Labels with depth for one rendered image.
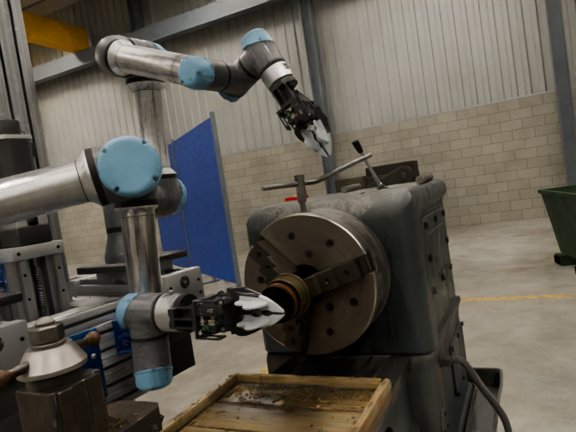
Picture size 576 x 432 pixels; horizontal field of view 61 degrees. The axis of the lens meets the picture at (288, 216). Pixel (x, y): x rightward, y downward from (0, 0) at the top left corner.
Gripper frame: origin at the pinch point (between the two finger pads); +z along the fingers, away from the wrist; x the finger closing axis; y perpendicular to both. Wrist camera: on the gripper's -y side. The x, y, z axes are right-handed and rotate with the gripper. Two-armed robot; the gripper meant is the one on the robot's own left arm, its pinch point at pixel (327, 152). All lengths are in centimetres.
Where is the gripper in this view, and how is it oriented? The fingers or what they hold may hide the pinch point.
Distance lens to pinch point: 122.3
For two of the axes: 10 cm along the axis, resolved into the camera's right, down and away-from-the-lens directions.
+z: 5.1, 8.5, -1.4
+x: 7.4, -5.1, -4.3
